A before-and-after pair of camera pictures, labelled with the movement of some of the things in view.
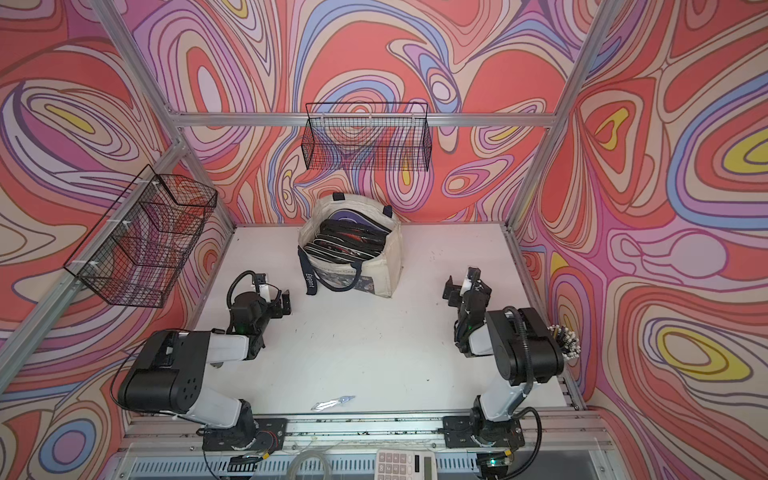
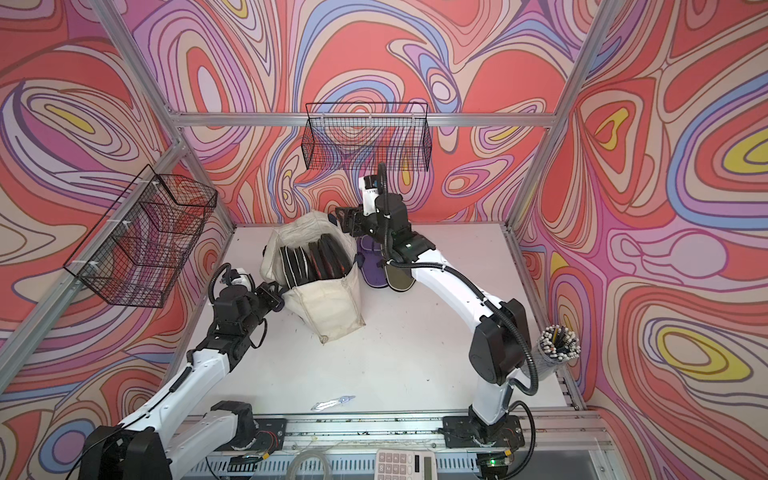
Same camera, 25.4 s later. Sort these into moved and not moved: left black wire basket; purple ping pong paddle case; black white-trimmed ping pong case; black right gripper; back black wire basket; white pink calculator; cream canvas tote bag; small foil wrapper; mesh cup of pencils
Moved: black white-trimmed ping pong case; cream canvas tote bag; black right gripper; purple ping pong paddle case
Not moved: back black wire basket; left black wire basket; white pink calculator; mesh cup of pencils; small foil wrapper
